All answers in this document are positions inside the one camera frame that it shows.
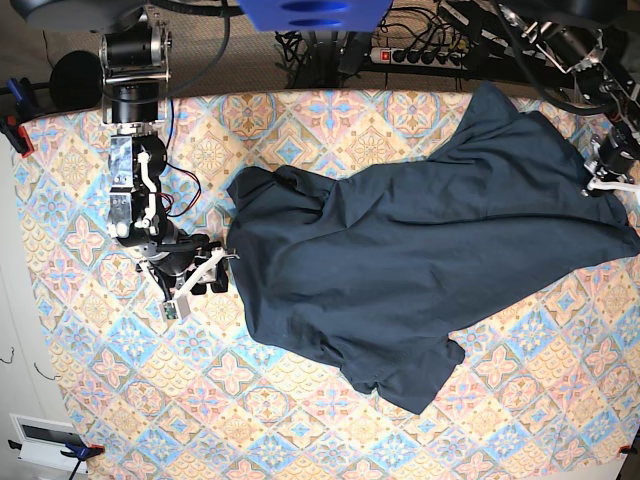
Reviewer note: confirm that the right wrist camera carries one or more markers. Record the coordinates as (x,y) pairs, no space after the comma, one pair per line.
(175,309)

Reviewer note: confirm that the white floor outlet box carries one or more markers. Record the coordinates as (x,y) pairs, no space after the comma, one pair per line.
(42,442)

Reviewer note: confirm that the dark blue t-shirt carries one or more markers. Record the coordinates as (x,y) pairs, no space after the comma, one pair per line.
(372,273)

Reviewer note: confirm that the black round stool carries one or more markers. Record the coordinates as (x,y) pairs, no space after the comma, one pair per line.
(75,81)

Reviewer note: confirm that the white power strip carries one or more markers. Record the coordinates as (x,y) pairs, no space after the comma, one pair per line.
(414,57)

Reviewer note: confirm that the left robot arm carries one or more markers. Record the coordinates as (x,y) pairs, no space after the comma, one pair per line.
(573,38)

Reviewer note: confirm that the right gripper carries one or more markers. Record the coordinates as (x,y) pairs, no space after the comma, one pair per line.
(188,266)

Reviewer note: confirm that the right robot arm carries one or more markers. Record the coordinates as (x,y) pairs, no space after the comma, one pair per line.
(134,55)

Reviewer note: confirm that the blue red clamp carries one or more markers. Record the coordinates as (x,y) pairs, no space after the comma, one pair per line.
(12,125)
(75,452)

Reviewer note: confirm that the blue red clamp lower left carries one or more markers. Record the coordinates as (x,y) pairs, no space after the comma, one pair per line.
(75,452)

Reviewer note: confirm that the red clamp lower right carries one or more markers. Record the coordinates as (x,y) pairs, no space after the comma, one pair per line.
(628,450)

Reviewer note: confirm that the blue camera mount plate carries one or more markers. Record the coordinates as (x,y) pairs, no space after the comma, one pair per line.
(315,15)

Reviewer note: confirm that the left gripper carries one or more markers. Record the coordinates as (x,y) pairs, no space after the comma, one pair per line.
(612,159)

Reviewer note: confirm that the blue red clamp upper left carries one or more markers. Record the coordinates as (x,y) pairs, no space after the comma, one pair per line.
(12,125)

